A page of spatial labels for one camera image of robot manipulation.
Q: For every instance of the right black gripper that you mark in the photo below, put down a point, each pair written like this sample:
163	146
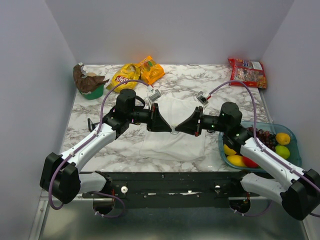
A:
191	125

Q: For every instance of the red snack bag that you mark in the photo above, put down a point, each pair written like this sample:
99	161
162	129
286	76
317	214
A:
251	73

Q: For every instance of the yellow lemon back right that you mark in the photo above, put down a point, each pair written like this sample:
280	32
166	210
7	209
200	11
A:
283	138

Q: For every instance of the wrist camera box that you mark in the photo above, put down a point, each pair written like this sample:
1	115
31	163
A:
203	98
153	94

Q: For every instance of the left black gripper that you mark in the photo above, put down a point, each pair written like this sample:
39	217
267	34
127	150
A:
157	123

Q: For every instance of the black brooch display box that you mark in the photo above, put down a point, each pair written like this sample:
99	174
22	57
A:
91	125

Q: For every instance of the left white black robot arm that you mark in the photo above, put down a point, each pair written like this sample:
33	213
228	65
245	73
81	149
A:
61	175

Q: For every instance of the yellow chips bag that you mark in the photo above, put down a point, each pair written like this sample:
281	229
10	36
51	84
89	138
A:
129	71

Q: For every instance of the aluminium frame profile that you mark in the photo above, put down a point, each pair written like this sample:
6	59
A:
76	221

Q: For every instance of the yellow lemon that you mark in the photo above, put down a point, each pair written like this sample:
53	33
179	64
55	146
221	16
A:
283	138
236	160

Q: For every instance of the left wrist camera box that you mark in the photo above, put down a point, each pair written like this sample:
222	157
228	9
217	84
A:
153	94

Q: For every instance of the red apple toy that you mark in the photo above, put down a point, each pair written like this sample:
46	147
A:
249	163

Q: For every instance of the dark purple grape bunch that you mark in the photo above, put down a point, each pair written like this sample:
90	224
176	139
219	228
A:
267	138

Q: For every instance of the yellow fruit front left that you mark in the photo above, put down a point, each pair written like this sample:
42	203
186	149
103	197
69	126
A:
228	151

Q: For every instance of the green bowl with brown paper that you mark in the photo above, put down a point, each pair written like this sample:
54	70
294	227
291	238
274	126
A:
89	84

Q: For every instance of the orange snack bag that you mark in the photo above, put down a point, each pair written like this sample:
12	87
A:
150	71

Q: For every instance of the yellow lemon front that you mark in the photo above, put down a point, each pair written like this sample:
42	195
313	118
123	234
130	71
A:
236	160

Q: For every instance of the white cloth garment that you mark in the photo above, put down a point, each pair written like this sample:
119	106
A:
174	146

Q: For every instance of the green lime toy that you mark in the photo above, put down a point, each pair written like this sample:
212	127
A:
282	151

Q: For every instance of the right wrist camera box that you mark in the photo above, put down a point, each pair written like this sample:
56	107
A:
203	98

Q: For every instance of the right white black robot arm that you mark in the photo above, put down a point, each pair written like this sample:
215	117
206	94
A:
296	189

